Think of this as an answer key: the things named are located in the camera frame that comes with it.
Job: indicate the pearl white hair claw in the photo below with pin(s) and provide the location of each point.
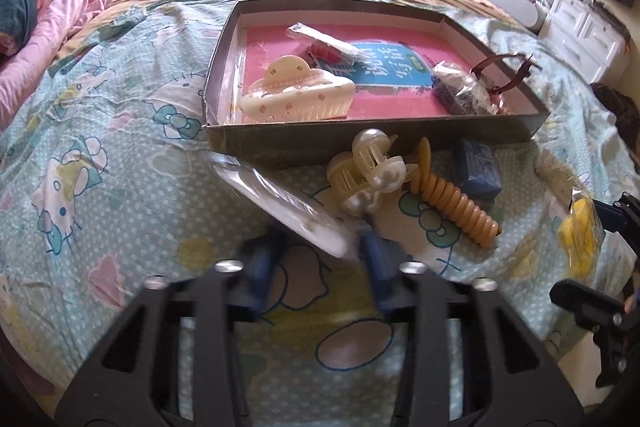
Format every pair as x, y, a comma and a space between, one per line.
360, 177

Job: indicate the maroon strap wristwatch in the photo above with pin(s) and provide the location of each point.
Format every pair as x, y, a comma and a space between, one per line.
496, 91

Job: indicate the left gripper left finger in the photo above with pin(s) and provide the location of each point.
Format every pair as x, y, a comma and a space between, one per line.
131, 376

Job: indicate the hello kitty blue bedsheet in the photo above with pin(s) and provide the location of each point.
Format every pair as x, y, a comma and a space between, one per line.
105, 181

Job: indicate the white dresser drawers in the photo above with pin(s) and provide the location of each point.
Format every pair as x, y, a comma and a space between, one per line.
586, 41

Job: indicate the bagged white comb clip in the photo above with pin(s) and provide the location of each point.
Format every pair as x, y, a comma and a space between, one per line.
558, 176

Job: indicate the pink Chinese workbook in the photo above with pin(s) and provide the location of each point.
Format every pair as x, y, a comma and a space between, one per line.
394, 82

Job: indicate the white card earrings bag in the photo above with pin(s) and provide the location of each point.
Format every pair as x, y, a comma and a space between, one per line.
296, 211

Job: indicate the blue small box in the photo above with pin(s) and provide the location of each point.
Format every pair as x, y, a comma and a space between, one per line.
475, 170

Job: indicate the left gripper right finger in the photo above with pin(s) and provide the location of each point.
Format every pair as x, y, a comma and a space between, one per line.
509, 377

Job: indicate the pink quilt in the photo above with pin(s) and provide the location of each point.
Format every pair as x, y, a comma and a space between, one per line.
22, 72

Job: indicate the clear bag dark hairpiece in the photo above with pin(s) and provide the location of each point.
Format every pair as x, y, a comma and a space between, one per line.
460, 92

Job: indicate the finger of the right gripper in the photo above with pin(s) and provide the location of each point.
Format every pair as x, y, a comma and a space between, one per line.
591, 309
623, 217

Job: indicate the dark cardboard tray box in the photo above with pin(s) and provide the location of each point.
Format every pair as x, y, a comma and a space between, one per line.
288, 144

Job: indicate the bagged yellow rings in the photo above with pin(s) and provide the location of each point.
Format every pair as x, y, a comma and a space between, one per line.
582, 236

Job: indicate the bagged red cherry earrings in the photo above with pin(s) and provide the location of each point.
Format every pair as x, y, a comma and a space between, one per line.
324, 47

